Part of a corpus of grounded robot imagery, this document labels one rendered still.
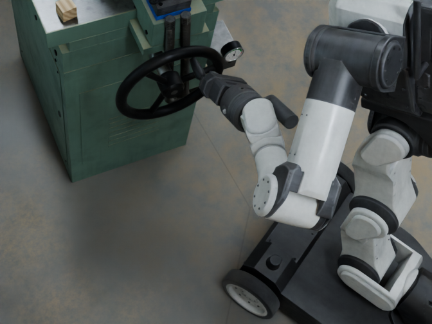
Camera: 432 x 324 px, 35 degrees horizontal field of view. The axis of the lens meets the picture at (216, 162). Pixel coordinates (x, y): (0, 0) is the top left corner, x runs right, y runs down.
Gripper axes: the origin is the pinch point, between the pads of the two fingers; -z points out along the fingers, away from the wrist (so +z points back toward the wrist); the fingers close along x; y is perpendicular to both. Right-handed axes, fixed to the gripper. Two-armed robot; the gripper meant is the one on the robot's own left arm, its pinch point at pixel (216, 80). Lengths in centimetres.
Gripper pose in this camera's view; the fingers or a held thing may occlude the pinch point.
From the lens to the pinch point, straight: 165.3
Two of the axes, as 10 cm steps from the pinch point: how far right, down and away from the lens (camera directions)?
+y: 3.5, -8.5, -3.9
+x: 8.3, 0.9, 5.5
